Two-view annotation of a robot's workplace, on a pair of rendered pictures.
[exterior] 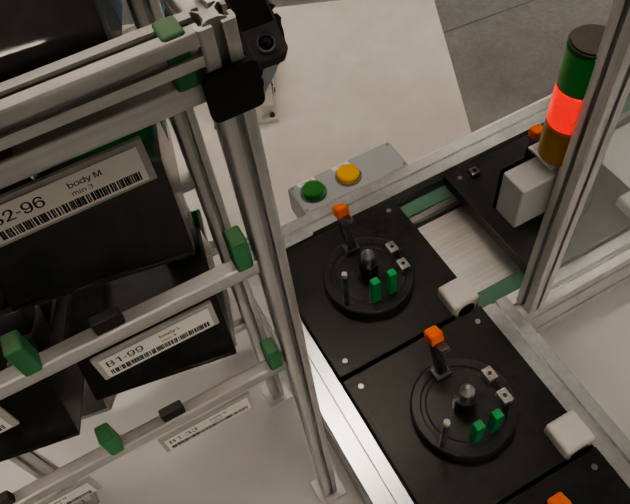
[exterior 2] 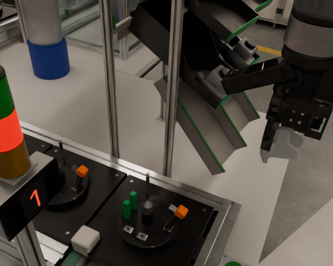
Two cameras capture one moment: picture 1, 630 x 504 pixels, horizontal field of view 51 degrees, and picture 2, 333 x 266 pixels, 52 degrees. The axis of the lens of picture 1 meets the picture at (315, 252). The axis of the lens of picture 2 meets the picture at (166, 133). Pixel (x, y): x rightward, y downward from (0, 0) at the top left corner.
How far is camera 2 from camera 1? 100 cm
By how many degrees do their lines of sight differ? 79
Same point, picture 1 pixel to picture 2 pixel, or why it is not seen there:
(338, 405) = (123, 168)
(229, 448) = not seen: hidden behind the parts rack
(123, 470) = not seen: hidden behind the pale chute
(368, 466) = (96, 157)
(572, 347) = not seen: outside the picture
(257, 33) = (243, 69)
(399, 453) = (84, 161)
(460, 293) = (83, 234)
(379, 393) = (105, 176)
